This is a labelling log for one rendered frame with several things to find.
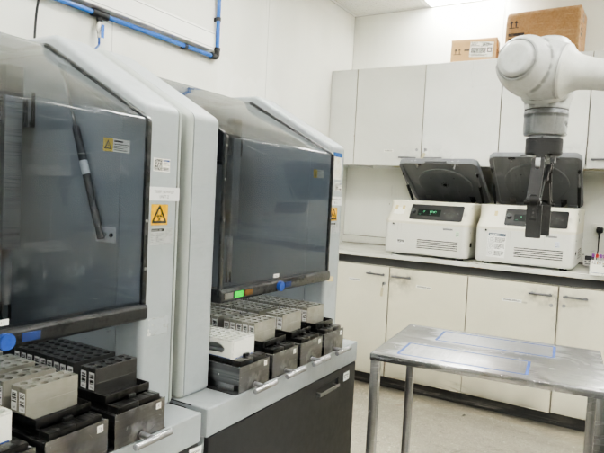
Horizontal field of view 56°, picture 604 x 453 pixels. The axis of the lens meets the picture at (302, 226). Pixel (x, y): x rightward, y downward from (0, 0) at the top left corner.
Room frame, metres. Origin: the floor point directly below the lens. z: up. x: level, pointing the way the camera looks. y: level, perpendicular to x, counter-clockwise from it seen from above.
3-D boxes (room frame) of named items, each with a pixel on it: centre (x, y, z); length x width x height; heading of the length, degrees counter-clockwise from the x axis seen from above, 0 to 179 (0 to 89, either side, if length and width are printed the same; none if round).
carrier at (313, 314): (1.93, -0.05, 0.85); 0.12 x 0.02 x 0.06; 149
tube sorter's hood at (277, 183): (1.85, 0.27, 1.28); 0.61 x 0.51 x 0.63; 150
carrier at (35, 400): (1.06, 0.46, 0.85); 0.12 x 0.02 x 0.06; 150
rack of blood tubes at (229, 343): (1.58, 0.27, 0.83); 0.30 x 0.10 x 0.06; 59
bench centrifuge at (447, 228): (3.89, -0.95, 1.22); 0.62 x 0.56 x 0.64; 148
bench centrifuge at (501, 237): (3.60, -1.45, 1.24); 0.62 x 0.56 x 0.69; 150
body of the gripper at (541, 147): (1.24, -0.51, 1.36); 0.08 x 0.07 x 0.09; 150
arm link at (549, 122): (1.24, -0.51, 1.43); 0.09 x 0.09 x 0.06
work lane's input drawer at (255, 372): (1.65, 0.38, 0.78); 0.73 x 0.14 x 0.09; 60
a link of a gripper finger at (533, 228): (1.18, -0.48, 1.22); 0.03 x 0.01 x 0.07; 60
